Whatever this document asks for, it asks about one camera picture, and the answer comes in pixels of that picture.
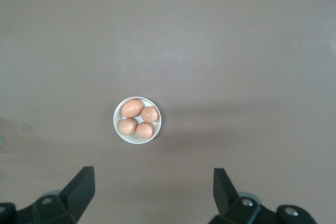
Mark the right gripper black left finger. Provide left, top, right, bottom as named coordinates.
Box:
left=0, top=166, right=96, bottom=224

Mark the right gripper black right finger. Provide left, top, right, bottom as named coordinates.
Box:
left=209, top=167, right=316, bottom=224

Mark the brown egg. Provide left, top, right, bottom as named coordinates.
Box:
left=121, top=99, right=144, bottom=118
left=141, top=106, right=159, bottom=123
left=119, top=118, right=138, bottom=135
left=135, top=122, right=154, bottom=138

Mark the white round bowl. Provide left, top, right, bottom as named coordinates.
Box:
left=113, top=96, right=163, bottom=145

